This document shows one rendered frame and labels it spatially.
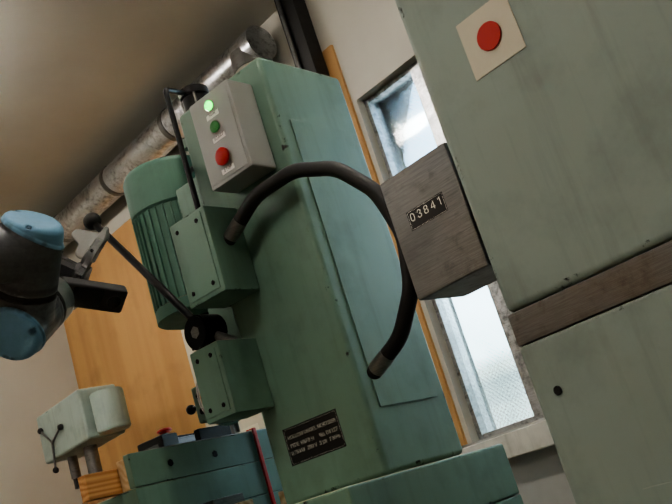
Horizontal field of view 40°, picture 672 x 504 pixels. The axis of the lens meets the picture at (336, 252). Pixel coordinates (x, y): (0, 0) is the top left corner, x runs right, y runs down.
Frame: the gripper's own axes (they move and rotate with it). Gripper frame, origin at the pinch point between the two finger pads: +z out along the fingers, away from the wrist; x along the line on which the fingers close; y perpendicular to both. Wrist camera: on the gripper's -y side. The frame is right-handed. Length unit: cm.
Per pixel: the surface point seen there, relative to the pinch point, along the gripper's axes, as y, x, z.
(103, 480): -19.0, 17.7, -35.4
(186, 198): -10.2, -17.6, 3.9
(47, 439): 25, 176, 191
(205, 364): -26.1, -3.8, -26.9
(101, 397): 8, 136, 174
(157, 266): -10.2, -3.4, 2.1
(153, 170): -1.7, -17.7, 10.5
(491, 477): -77, -4, -24
